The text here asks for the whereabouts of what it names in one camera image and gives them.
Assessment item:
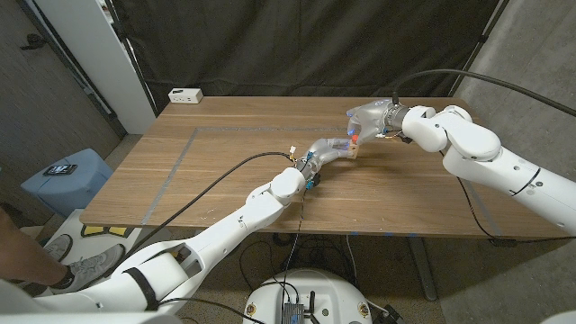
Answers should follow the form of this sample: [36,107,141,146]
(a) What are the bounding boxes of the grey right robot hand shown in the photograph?
[345,99,411,146]

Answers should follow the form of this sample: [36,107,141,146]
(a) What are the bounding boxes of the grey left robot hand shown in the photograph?
[295,138,355,180]

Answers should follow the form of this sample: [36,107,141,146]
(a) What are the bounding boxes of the black backdrop curtain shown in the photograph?
[110,0,512,103]

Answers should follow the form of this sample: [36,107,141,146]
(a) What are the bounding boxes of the black backdrop stand pole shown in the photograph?
[105,0,158,118]
[447,0,512,98]

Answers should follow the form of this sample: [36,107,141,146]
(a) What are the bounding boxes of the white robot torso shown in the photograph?
[242,268,374,324]

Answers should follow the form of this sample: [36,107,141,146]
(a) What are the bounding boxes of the white power strip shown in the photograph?
[168,87,204,105]

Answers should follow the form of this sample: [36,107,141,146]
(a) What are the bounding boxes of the grey table leg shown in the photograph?
[407,236,438,302]

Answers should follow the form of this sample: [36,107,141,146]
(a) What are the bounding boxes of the small grey electronics module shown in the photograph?
[282,301,308,324]

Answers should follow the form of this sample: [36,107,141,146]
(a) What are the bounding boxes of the white floor mat yellow print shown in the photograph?
[42,209,175,271]

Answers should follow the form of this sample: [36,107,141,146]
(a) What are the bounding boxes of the blue plastic bin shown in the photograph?
[20,148,114,220]

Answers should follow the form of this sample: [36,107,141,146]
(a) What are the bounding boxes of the grey sneaker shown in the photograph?
[40,233,74,265]
[49,242,127,296]

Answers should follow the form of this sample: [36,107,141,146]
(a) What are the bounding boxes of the person's bare leg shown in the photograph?
[0,209,76,289]

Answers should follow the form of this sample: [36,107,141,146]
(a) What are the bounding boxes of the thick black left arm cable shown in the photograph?
[121,151,294,262]

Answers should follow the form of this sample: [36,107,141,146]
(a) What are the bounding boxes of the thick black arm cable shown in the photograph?
[121,151,294,262]
[391,68,576,118]

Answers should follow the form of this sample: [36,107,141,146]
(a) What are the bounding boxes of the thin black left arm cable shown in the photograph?
[281,184,311,324]

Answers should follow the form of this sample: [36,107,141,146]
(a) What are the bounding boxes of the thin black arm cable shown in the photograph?
[281,184,311,324]
[438,150,576,244]

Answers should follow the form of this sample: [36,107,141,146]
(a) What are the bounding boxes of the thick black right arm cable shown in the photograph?
[391,68,576,118]

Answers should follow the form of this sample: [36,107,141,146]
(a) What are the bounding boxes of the white floor cable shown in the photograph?
[345,234,359,280]

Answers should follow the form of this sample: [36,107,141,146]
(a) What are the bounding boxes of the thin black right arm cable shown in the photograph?
[438,150,576,244]

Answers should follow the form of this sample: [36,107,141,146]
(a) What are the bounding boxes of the black door handle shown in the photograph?
[19,32,48,50]

